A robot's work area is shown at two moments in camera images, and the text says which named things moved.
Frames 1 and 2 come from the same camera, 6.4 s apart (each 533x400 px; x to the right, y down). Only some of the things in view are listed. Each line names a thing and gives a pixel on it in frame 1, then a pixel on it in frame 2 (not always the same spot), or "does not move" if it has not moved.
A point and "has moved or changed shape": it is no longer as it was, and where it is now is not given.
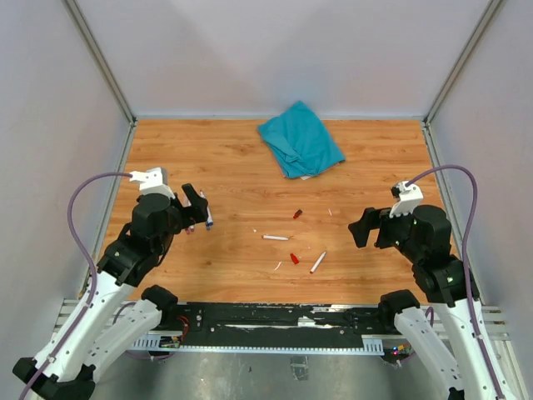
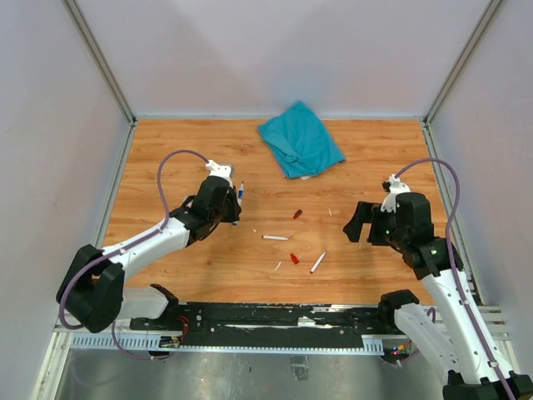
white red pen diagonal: [317, 263] does not move
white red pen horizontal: [273, 237] does not move
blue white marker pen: [209, 221] has moved or changed shape
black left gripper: [197, 203] -> [236, 209]
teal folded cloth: [301, 144] does not move
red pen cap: [295, 258] does not move
